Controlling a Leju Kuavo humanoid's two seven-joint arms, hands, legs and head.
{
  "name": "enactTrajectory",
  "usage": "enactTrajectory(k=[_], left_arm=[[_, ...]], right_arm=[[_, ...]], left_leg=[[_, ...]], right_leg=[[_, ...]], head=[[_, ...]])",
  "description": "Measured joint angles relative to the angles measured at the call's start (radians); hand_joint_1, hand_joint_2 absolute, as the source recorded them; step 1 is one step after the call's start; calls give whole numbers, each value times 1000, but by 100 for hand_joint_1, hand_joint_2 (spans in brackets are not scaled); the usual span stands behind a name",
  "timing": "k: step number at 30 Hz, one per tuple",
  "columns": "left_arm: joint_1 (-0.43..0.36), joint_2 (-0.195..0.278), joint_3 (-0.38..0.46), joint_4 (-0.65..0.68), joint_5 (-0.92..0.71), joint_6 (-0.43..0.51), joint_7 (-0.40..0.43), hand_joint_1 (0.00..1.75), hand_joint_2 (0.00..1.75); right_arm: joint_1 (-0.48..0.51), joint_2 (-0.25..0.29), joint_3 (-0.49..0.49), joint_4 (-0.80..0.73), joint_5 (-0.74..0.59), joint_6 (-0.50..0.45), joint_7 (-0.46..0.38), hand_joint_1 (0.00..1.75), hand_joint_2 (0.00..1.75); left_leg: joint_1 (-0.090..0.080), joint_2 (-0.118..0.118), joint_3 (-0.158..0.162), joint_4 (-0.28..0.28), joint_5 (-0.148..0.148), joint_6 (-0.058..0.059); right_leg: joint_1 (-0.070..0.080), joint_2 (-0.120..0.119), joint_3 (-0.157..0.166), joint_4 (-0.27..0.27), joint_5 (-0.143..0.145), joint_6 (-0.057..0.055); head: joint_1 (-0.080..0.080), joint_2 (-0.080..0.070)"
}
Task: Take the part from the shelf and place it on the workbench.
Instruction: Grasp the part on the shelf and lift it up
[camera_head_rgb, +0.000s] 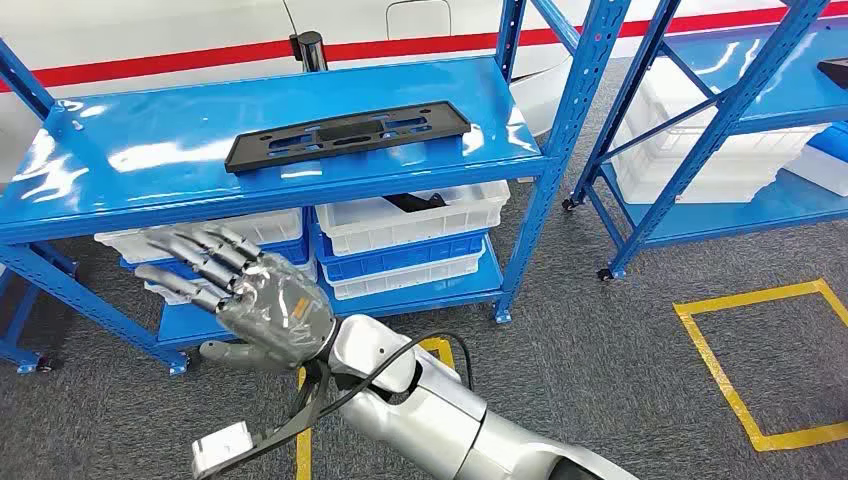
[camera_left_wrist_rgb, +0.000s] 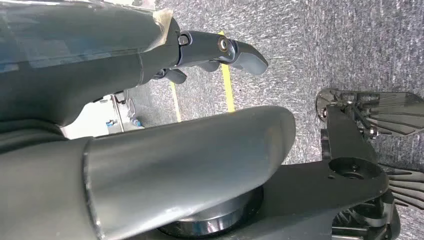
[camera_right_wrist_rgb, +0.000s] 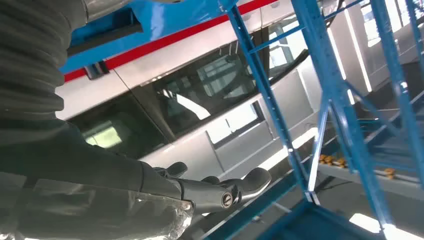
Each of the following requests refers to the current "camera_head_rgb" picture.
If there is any large white plastic crate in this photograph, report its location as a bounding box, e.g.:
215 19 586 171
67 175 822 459
609 59 829 205

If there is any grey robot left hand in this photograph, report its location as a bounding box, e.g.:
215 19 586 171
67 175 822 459
134 223 339 372

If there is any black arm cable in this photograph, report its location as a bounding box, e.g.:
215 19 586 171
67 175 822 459
311 329 474 425

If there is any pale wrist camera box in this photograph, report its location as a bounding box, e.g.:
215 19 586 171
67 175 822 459
190 421 256 480

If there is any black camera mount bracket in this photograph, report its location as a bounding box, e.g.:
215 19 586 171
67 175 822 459
198 357 333 480

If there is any black part in crate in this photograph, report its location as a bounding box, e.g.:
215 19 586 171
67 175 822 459
382 190 448 215

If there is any black stanchion post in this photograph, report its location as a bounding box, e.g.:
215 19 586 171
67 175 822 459
289 30 329 73

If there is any white car with red stripe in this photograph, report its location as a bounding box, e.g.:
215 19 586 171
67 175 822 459
0 0 848 183

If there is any black plastic plate frame part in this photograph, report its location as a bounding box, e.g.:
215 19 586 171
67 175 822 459
223 100 473 175

